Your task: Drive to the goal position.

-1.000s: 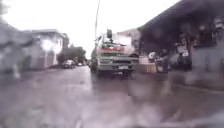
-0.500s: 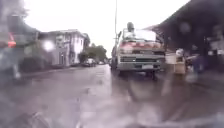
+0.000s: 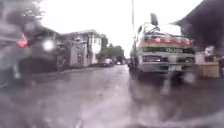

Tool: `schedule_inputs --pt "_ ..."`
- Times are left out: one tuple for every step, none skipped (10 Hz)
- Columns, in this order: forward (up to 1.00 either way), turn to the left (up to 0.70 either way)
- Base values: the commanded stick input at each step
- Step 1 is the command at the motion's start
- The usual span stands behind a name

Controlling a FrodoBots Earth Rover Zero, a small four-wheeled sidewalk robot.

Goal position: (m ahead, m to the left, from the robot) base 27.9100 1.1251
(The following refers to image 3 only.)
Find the dark car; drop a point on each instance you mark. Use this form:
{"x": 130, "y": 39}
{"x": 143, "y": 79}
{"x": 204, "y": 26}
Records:
{"x": 107, "y": 62}

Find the row of trees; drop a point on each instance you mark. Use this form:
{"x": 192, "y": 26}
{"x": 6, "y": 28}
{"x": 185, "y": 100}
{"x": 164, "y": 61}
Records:
{"x": 111, "y": 52}

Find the white two-storey building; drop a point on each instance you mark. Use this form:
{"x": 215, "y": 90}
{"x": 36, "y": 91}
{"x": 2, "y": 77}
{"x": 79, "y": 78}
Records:
{"x": 85, "y": 46}

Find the wet grey asphalt road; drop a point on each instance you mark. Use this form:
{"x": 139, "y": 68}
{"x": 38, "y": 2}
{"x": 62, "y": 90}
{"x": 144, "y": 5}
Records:
{"x": 100, "y": 96}

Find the pole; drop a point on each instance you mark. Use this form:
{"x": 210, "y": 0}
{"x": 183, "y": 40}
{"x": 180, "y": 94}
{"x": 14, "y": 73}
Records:
{"x": 132, "y": 20}

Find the wooden crate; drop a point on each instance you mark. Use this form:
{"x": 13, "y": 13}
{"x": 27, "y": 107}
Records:
{"x": 208, "y": 70}

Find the building with dark awning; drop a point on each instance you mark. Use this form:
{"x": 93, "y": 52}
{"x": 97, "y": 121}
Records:
{"x": 206, "y": 23}

